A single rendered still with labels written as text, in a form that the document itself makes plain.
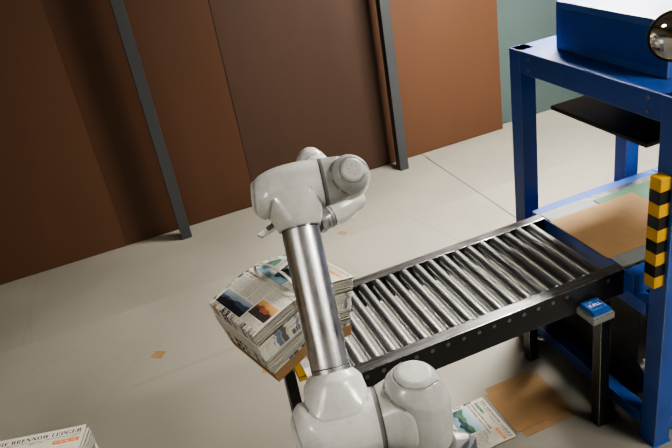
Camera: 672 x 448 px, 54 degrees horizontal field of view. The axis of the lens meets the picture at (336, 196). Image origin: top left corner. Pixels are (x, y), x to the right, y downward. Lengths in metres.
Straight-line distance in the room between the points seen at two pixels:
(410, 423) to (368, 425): 0.10
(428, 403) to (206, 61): 3.81
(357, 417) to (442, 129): 4.48
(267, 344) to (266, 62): 3.31
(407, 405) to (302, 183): 0.60
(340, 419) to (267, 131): 3.85
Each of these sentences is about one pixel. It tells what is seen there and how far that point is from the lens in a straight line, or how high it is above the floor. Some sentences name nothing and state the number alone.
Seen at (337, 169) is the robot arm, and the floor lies 1.70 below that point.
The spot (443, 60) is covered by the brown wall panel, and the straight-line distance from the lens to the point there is 5.77.
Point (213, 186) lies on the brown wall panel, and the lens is 5.35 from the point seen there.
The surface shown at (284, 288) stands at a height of 1.18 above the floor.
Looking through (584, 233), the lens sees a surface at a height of 0.80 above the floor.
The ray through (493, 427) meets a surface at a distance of 3.28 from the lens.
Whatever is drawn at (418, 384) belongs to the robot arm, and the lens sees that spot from 1.65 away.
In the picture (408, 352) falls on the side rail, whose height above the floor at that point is 0.80.
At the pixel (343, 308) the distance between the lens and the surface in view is 2.31.
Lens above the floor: 2.40
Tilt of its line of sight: 26 degrees down
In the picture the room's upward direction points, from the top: 10 degrees counter-clockwise
